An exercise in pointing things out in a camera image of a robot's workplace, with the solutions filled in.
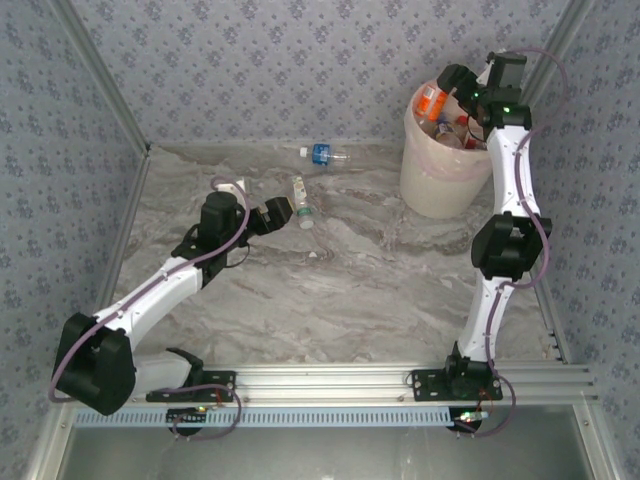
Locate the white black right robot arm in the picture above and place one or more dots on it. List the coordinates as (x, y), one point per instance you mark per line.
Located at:
(510, 170)

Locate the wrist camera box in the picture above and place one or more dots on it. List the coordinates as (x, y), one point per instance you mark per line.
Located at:
(235, 187)
(507, 70)

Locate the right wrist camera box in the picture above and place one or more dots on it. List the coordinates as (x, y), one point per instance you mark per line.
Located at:
(507, 70)

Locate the small black circuit board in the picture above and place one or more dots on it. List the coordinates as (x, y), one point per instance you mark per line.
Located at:
(470, 419)
(187, 417)

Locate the blue yellow label bottle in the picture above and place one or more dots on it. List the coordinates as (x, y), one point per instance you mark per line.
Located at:
(446, 134)

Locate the aluminium table side rail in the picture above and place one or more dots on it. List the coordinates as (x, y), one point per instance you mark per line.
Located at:
(127, 215)
(555, 325)

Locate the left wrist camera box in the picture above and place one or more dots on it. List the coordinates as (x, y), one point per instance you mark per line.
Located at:
(235, 187)

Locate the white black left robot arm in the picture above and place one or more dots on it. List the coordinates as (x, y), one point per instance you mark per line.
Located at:
(150, 295)

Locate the round cream waste bin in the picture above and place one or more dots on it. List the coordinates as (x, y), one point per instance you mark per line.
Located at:
(435, 185)

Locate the orange label plastic bottle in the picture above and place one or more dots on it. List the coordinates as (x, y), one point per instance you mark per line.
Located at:
(431, 102)

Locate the white label green cap bottle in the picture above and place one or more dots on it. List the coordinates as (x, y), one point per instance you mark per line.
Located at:
(300, 190)

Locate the blue label clear plastic bottle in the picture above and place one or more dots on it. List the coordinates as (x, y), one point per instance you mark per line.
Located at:
(322, 154)

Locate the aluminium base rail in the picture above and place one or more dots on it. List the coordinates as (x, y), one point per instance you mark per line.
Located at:
(325, 382)

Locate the grey metal sheet panel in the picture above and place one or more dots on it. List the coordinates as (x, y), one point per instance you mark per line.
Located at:
(325, 455)

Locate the aluminium frame post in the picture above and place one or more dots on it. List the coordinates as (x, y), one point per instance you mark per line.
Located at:
(565, 30)
(102, 75)

